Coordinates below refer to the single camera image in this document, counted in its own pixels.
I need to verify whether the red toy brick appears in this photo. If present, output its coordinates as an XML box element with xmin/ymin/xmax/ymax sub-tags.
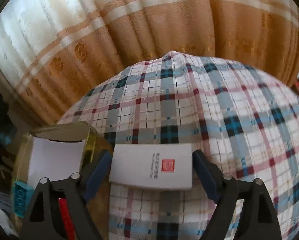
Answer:
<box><xmin>58</xmin><ymin>198</ymin><xmax>75</xmax><ymax>240</ymax></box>

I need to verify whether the teal toy brick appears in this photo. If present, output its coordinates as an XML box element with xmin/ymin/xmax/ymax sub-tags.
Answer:
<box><xmin>13</xmin><ymin>181</ymin><xmax>34</xmax><ymax>218</ymax></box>

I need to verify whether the white box red logo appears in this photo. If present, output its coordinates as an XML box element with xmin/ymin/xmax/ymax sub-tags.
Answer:
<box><xmin>109</xmin><ymin>144</ymin><xmax>193</xmax><ymax>191</ymax></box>

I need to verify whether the gold metal tray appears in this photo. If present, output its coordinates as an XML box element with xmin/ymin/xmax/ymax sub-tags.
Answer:
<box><xmin>11</xmin><ymin>122</ymin><xmax>113</xmax><ymax>239</ymax></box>

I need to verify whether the white paper tray liner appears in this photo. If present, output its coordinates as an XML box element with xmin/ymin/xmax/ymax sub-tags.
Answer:
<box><xmin>27</xmin><ymin>138</ymin><xmax>85</xmax><ymax>188</ymax></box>

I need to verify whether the plaid tablecloth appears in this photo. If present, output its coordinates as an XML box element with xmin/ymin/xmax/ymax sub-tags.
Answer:
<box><xmin>60</xmin><ymin>51</ymin><xmax>299</xmax><ymax>239</ymax></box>

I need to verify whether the cream and orange curtain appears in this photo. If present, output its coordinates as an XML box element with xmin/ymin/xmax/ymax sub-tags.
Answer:
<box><xmin>0</xmin><ymin>0</ymin><xmax>299</xmax><ymax>124</ymax></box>

